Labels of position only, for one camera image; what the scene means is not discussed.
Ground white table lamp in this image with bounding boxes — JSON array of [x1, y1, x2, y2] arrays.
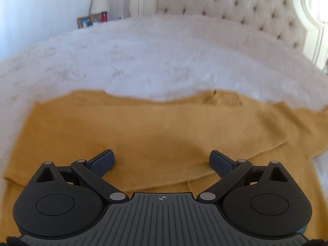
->
[[91, 0, 110, 22]]

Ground wooden picture frame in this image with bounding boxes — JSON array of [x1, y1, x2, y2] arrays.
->
[[77, 16, 93, 29]]

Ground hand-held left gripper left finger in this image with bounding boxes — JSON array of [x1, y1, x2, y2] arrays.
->
[[36, 149, 128, 203]]

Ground cream tufted headboard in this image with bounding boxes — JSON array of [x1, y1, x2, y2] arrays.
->
[[131, 0, 328, 70]]

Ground mustard yellow sweater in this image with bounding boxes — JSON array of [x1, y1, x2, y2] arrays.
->
[[3, 89, 328, 236]]

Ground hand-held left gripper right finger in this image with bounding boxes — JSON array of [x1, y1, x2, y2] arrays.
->
[[196, 150, 287, 203]]

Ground white floral bedspread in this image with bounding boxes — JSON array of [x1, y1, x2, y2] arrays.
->
[[0, 14, 328, 200]]

